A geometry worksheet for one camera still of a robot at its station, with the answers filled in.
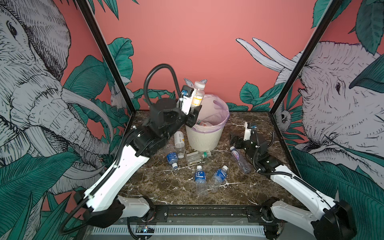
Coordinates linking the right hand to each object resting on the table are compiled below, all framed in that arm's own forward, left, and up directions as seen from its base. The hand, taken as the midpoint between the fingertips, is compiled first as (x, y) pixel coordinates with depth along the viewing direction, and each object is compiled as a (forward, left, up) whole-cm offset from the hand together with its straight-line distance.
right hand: (235, 130), depth 78 cm
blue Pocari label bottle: (-7, +35, -18) cm, 40 cm away
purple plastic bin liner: (+20, +9, -10) cm, 24 cm away
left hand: (-5, +22, +25) cm, 34 cm away
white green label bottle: (+15, +16, -12) cm, 25 cm away
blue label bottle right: (-18, +8, -19) cm, 27 cm away
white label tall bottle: (+4, +32, -19) cm, 37 cm away
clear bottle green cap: (-3, +22, -24) cm, 33 cm away
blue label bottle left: (-18, +18, -19) cm, 32 cm away
